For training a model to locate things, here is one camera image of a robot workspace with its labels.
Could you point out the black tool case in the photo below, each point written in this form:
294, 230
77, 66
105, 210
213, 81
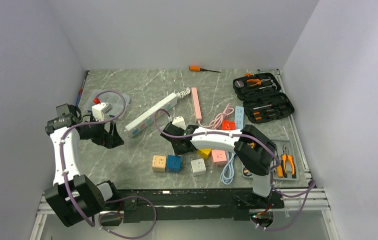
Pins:
262, 98

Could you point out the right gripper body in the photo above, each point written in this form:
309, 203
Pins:
177, 150

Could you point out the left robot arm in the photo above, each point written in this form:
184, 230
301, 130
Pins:
74, 197

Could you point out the blue pen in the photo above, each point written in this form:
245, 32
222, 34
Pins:
80, 93

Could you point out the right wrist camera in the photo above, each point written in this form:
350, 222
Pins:
179, 122

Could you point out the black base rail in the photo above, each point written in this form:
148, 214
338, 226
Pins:
238, 204

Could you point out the white power strip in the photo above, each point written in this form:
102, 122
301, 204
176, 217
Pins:
147, 117

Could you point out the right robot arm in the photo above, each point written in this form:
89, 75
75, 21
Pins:
226, 140

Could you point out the yellow cube plug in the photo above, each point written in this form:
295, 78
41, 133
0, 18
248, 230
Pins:
204, 153

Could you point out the beige cube plug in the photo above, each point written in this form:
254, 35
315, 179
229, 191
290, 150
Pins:
159, 163

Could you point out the blue power strip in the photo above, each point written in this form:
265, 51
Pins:
239, 117

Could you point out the pink power strip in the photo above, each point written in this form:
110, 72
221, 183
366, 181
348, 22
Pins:
196, 104

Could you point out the red cube plug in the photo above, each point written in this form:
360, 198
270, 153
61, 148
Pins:
228, 125

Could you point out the clear screw box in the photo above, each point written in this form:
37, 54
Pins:
111, 98

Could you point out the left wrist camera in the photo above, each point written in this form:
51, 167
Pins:
100, 109

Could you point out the orange pliers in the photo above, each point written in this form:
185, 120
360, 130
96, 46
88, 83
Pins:
287, 164

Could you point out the orange screwdriver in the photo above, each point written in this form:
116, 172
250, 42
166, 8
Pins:
194, 68

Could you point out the blue cube plug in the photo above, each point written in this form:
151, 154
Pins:
173, 164

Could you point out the white cube plug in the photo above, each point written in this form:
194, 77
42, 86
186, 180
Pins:
198, 167

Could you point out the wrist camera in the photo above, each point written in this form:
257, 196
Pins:
179, 122
100, 109

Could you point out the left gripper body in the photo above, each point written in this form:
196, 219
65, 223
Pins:
95, 133

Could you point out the grey tool tray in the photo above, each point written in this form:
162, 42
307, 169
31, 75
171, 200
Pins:
259, 162

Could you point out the pink cube plug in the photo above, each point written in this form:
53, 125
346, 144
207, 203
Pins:
219, 158

